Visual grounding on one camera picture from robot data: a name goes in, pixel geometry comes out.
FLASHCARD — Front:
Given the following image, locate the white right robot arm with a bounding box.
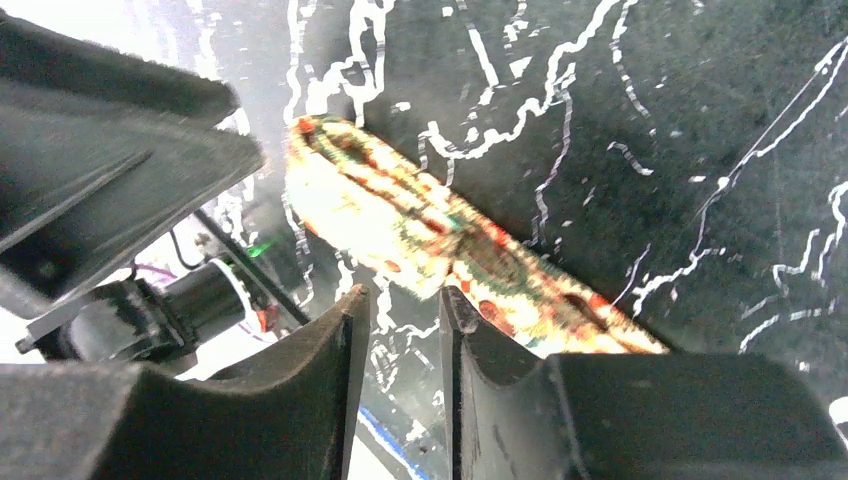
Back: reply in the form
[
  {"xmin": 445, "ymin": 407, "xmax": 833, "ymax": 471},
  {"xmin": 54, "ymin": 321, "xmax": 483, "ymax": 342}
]
[{"xmin": 1, "ymin": 265, "xmax": 847, "ymax": 479}]

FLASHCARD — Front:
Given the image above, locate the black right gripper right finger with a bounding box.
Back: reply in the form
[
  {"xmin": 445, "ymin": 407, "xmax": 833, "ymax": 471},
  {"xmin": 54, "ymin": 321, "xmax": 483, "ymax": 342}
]
[{"xmin": 438, "ymin": 287, "xmax": 847, "ymax": 479}]

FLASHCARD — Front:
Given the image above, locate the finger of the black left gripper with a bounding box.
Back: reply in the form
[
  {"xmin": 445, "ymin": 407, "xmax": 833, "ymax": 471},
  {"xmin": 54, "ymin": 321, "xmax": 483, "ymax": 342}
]
[{"xmin": 1, "ymin": 16, "xmax": 265, "ymax": 318}]

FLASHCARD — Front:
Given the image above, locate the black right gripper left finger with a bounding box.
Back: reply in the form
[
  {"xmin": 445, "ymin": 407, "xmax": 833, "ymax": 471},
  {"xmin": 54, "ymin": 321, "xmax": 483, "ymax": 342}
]
[{"xmin": 1, "ymin": 285, "xmax": 370, "ymax": 479}]

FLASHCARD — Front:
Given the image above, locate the cream flamingo paisley tie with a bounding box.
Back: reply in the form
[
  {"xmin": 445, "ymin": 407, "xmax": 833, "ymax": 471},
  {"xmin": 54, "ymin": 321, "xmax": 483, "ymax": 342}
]
[{"xmin": 285, "ymin": 115, "xmax": 667, "ymax": 357}]

